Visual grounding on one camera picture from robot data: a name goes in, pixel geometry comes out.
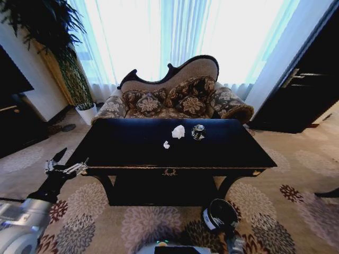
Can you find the dark wooden door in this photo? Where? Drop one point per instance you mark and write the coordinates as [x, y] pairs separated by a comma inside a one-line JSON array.
[[307, 87]]

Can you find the sheer white window curtain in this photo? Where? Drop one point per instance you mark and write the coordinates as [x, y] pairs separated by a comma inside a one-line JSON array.
[[172, 37]]

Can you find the small floral cushion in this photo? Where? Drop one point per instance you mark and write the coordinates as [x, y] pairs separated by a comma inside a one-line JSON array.
[[191, 105], [149, 105]]

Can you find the patterned gold green drape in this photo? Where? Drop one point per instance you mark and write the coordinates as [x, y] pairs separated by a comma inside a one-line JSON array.
[[75, 82]]

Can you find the floral upholstered sofa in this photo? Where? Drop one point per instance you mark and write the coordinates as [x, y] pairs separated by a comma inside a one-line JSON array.
[[201, 68]]

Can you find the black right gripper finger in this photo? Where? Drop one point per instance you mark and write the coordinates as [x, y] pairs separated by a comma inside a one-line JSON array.
[[219, 222]]

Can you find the small crumpled white paper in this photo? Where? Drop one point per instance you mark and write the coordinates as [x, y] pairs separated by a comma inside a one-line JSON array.
[[166, 145]]

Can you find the large crumpled white paper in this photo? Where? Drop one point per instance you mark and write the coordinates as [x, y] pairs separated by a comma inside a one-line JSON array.
[[178, 132]]

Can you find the white robot front shell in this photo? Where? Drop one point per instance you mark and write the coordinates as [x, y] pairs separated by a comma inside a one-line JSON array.
[[173, 248]]

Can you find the tall green potted plant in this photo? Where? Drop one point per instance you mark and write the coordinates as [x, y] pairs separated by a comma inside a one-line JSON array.
[[47, 23]]

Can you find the black wooden console table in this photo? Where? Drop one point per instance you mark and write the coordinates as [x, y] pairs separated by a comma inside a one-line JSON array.
[[169, 150]]

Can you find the white plant pot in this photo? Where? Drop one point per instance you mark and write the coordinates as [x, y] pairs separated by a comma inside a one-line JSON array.
[[86, 113]]

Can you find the black flat television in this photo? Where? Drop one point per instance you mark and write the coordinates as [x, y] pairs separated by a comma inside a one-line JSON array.
[[12, 79]]

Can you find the dark wooden cabinet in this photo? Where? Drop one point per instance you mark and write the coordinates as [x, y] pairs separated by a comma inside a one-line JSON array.
[[21, 127]]

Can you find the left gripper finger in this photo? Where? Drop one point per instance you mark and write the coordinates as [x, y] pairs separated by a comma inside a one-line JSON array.
[[75, 168], [59, 156]]

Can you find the large floral cushion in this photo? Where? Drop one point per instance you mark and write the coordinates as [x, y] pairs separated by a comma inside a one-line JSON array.
[[196, 86], [129, 98]]

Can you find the black round trash bin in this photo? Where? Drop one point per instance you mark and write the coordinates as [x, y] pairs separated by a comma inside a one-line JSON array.
[[225, 211]]

